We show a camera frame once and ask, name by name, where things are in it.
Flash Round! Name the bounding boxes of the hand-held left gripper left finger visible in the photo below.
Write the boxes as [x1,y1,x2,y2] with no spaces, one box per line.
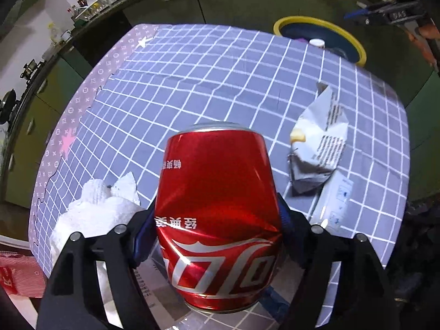
[36,206,162,330]

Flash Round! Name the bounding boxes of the crumpled white tissue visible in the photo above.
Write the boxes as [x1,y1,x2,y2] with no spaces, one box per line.
[50,172,145,258]

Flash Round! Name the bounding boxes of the steel cooking pot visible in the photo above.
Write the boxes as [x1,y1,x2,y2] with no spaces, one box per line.
[21,59,38,79]

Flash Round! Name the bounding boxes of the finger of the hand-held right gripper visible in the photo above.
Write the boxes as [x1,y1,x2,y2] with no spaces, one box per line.
[357,1,396,11]
[344,7,380,25]

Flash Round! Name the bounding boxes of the white dish rack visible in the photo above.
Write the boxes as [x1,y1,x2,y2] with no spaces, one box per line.
[76,0,134,21]

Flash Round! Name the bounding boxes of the dark sauce bottles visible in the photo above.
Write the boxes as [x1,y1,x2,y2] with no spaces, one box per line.
[69,0,90,21]

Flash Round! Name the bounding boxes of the crushed red soda can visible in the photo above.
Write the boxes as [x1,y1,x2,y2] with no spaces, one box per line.
[155,122,284,313]

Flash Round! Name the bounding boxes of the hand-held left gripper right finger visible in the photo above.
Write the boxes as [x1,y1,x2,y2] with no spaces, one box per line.
[275,192,396,330]

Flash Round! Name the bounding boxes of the green sink side base cabinets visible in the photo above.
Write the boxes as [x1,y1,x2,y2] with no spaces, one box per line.
[122,0,440,107]

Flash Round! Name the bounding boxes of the black wok with lid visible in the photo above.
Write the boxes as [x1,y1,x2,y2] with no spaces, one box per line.
[0,89,18,122]

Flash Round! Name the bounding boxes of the person's right hand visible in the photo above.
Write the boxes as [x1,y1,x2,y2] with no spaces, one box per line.
[404,19,440,73]

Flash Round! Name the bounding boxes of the green stove side base cabinets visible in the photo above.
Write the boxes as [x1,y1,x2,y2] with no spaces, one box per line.
[0,51,93,207]

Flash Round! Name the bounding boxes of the blue checked tablecloth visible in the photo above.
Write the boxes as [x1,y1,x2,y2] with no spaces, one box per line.
[29,23,411,330]

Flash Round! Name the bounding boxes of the yellow rimmed trash bin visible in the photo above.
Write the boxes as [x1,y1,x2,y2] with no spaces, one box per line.
[273,15,367,67]

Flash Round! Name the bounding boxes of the flat white carton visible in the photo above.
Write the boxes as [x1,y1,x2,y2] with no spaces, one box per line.
[307,170,354,231]

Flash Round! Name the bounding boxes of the white printed paper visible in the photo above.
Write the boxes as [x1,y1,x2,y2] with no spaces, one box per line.
[132,258,188,317]

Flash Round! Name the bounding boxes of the silver snack wrapper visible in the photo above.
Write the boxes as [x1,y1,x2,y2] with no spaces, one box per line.
[287,82,348,193]

